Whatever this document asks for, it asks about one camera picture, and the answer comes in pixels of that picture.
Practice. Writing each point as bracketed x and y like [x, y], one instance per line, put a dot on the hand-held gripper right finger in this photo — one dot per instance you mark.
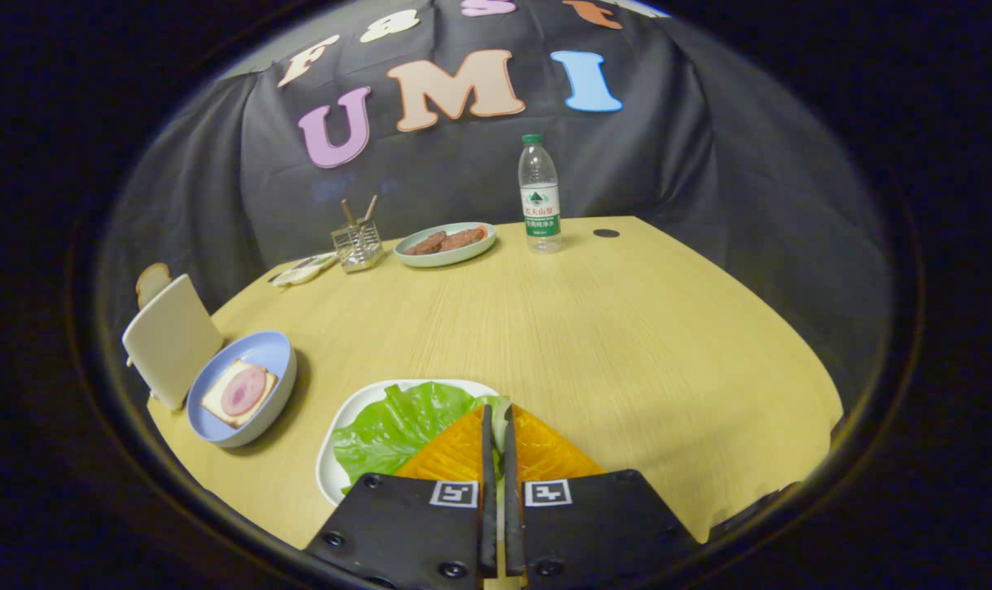
[512, 492]

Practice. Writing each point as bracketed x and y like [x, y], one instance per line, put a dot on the black backdrop cloth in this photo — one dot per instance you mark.
[668, 164]

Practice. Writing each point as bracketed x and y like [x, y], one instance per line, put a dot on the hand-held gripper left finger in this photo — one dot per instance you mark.
[487, 492]

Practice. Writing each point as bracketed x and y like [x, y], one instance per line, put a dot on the plain bread slice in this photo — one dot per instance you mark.
[151, 283]

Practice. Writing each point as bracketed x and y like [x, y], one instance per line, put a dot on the pink ham slice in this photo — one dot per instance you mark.
[243, 390]

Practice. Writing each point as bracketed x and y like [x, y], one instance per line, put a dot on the bread slice under ham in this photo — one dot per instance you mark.
[215, 400]

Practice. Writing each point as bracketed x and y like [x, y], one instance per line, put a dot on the green lettuce leaf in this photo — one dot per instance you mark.
[397, 426]

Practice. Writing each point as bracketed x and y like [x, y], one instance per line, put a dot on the brown meat patty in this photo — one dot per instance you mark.
[463, 239]
[424, 243]

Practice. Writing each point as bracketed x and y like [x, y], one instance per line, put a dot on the white toaster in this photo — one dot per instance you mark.
[172, 340]

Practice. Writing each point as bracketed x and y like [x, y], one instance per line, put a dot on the pale green plate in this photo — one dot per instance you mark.
[446, 258]

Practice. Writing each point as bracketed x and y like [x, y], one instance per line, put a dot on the blue round plate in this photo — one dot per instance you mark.
[266, 348]

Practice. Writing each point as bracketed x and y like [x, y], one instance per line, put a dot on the white square plate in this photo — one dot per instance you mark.
[350, 410]

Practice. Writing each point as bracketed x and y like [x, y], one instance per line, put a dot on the white condiment tray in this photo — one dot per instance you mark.
[303, 270]

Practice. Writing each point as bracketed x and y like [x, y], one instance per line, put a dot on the clear water bottle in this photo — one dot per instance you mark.
[540, 205]

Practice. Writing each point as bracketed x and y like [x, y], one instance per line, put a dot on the wooden chopsticks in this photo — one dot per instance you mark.
[348, 211]

